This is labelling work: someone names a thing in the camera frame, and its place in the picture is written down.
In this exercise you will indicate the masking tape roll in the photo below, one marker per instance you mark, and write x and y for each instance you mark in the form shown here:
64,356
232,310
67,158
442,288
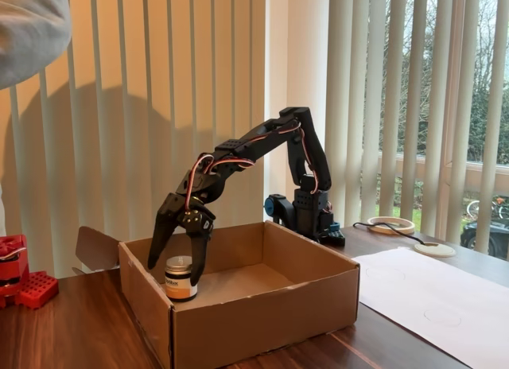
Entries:
397,230

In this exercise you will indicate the white vertical blinds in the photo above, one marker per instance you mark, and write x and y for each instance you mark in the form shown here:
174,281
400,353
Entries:
374,67

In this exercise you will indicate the open cardboard box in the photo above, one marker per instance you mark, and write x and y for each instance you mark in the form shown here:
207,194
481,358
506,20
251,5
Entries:
258,325

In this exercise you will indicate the small jar with silver lid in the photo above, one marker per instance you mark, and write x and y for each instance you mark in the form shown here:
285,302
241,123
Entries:
179,289

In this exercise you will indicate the white paper sheet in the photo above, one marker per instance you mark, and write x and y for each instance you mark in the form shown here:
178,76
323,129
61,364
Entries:
437,297

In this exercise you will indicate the parked bicycle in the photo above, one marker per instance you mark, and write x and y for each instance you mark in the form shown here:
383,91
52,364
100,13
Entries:
497,208

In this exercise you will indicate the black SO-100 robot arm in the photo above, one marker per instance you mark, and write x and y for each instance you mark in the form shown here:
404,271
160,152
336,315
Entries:
310,146

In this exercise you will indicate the grey sleeved forearm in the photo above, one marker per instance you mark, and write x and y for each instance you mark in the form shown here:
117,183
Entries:
28,27

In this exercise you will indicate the cream vertical blinds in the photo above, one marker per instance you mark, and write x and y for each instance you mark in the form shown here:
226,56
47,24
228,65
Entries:
119,67

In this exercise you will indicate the dark parked car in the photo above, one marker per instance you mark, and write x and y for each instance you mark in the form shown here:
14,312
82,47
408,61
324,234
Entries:
483,238

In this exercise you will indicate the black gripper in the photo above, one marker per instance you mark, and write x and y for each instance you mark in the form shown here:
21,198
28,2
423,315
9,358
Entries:
177,208

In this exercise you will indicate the blue table clamp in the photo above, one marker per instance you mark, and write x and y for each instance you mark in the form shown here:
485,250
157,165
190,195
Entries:
271,206
334,234

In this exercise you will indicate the red leader arm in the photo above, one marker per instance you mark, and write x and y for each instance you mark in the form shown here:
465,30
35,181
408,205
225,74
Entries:
36,289

